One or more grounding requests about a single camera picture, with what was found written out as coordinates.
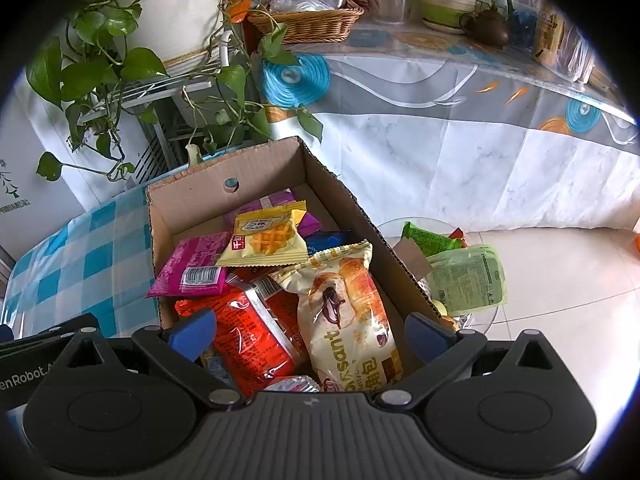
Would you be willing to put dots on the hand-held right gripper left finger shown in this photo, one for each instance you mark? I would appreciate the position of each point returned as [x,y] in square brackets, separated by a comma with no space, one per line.
[192,332]

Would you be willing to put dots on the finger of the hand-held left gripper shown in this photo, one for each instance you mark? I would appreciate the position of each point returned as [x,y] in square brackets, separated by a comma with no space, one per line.
[50,337]

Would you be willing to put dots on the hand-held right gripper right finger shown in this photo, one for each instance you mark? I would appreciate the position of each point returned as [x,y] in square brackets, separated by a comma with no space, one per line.
[425,337]

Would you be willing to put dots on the light blue snack packet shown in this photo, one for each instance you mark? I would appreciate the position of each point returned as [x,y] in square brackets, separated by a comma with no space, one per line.
[220,367]

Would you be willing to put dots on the pink snack packet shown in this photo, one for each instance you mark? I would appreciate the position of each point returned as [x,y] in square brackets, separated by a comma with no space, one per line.
[195,260]

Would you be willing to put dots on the cream croissant snack packet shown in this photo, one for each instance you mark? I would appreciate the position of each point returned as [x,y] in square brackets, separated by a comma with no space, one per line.
[340,310]

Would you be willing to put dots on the yellow waffle snack packet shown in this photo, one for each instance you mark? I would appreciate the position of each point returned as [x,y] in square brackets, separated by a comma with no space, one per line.
[265,242]

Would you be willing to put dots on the cardboard box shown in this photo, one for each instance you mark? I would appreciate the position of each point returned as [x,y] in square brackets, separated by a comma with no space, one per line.
[200,200]

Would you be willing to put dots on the dark blue snack packet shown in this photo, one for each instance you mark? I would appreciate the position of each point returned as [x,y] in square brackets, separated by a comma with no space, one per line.
[327,241]

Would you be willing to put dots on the purple snack packet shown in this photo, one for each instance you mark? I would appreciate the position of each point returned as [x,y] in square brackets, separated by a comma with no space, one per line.
[270,201]

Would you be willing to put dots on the pale green wipes pack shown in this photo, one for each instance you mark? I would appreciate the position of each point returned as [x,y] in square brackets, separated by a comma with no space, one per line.
[465,277]

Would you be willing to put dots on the blue checked tablecloth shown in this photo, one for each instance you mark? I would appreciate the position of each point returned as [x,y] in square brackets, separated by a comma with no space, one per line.
[75,260]

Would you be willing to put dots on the green red snack packet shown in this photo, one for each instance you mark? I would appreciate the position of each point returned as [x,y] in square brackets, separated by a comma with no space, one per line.
[430,240]

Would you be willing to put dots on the round glass side table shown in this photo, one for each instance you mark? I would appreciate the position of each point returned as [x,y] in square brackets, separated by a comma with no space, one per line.
[387,232]

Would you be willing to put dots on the white freezer with tree print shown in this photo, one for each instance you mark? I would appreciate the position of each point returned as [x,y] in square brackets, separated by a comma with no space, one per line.
[30,200]

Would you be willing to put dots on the printed grey white tablecloth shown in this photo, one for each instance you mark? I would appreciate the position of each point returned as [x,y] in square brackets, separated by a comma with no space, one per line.
[450,150]

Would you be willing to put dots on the white metal plant rack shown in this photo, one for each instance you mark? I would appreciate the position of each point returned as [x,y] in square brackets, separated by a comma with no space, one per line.
[160,91]

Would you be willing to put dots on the pothos plant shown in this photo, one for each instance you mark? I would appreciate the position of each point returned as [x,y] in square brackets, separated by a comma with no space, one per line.
[85,72]

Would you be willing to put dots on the brown teapot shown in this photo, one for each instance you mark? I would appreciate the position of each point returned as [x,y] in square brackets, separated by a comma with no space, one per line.
[487,27]

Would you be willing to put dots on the wicker basket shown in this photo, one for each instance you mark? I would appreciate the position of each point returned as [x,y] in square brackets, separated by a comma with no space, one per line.
[305,27]

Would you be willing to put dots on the green striped white pot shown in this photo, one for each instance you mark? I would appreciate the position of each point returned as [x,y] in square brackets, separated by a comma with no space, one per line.
[450,7]

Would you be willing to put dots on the clear container with pink clasps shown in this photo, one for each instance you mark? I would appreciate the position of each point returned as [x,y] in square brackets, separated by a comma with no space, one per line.
[390,5]

